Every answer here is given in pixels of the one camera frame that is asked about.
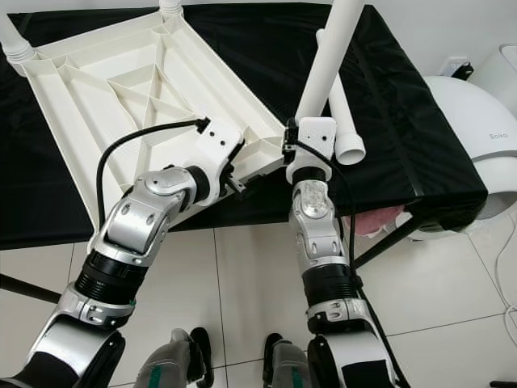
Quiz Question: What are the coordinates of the white plastic table top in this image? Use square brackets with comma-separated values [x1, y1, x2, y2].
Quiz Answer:
[16, 12, 290, 219]

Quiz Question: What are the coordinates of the black tablecloth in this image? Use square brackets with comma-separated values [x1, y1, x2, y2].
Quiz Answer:
[0, 2, 492, 250]

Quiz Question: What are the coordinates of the white round appliance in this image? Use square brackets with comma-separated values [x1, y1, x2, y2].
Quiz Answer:
[412, 74, 517, 239]

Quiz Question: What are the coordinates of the grey robot right leg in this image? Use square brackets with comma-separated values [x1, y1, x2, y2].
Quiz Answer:
[263, 333, 316, 388]

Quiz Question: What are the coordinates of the white rounded plastic container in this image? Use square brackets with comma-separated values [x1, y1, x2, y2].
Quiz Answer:
[469, 44, 517, 98]

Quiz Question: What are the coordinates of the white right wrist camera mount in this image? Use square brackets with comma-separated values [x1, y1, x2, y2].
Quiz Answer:
[284, 116, 338, 185]

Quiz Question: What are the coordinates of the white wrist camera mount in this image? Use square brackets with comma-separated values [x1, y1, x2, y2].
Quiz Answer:
[194, 117, 247, 207]
[284, 116, 338, 185]

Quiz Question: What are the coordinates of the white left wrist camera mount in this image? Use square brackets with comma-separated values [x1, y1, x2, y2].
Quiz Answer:
[194, 117, 247, 207]

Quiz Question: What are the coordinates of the white floor cable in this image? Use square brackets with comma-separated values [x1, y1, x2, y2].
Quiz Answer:
[489, 234, 517, 340]

